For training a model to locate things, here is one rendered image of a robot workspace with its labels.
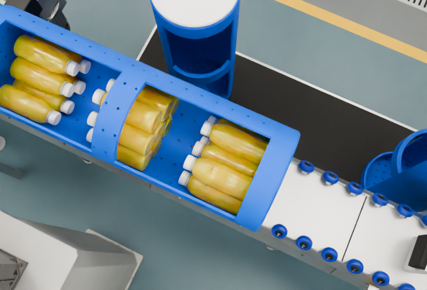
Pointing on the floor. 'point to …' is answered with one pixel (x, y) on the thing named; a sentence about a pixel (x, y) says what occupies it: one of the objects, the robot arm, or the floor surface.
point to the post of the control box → (11, 171)
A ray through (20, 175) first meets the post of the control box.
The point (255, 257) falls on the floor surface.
